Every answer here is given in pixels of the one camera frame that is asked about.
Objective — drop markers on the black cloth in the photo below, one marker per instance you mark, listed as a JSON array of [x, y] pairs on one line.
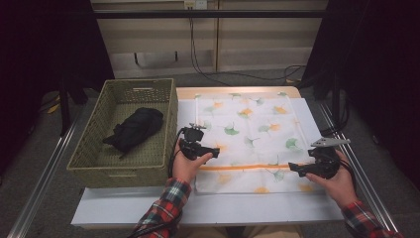
[[137, 129]]

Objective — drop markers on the person's left hand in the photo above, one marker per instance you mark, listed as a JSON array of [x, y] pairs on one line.
[[185, 168]]

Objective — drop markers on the green woven basket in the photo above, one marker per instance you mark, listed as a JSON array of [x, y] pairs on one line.
[[132, 95]]

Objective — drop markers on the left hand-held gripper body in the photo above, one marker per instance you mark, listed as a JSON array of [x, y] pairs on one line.
[[193, 134]]

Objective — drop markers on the yellow floor tag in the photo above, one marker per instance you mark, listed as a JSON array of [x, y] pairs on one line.
[[52, 108]]

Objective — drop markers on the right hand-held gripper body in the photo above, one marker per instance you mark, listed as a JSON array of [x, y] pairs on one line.
[[325, 162]]

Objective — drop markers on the white wall socket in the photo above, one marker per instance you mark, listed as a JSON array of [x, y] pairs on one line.
[[195, 4]]

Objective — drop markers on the person's right hand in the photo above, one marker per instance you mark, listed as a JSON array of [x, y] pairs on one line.
[[343, 188]]

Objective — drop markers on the black metal stand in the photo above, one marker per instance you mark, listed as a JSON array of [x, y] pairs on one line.
[[65, 109], [336, 99]]

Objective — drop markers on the black curtain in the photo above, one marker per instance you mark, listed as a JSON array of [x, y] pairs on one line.
[[379, 66], [39, 59]]

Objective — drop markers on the black horizontal bar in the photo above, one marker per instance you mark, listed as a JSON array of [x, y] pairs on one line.
[[204, 14]]

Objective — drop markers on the white leaf print mesh bag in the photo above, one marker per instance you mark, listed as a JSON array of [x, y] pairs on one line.
[[257, 145]]

